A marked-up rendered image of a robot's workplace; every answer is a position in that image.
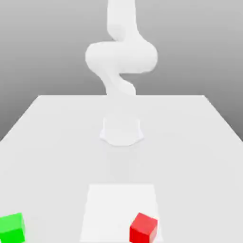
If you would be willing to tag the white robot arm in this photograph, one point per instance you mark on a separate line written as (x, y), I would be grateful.
(121, 57)

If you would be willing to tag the small red cube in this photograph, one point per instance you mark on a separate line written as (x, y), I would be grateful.
(142, 228)

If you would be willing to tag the small green cube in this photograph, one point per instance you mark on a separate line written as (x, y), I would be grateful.
(11, 227)

